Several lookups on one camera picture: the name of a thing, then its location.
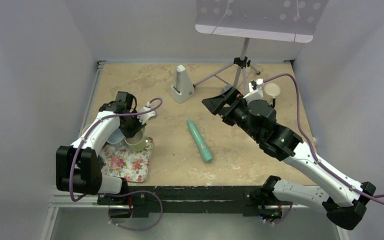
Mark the purple tripod stand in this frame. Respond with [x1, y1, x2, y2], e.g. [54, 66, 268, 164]
[192, 37, 261, 90]

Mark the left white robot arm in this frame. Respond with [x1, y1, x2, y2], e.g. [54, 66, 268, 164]
[55, 91, 145, 205]

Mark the cream mug black handle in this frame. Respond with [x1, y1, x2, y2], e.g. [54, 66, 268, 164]
[263, 82, 281, 108]

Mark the aluminium frame rail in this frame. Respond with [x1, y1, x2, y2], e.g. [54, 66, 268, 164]
[41, 60, 107, 240]

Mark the light grey footed mug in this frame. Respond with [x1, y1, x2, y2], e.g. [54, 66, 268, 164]
[106, 128, 126, 149]

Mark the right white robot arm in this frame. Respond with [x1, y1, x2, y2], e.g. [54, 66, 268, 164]
[202, 88, 376, 230]

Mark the green mug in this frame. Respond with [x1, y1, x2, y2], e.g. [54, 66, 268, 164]
[125, 130, 146, 152]

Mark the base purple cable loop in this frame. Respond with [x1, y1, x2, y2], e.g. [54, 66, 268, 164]
[107, 190, 164, 232]

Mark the blue-grey mug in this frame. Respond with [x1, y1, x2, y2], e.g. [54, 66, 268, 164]
[221, 85, 232, 94]

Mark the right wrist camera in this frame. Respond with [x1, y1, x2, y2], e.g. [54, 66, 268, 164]
[243, 78, 264, 104]

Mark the floral tray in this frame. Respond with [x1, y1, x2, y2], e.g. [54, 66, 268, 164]
[99, 137, 154, 183]

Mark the white metronome-shaped object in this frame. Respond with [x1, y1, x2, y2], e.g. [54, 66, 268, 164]
[169, 65, 195, 104]

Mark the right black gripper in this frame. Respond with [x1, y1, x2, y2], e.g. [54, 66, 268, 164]
[201, 86, 261, 142]

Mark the teal cylindrical bottle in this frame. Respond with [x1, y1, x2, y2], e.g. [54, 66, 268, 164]
[186, 119, 214, 163]

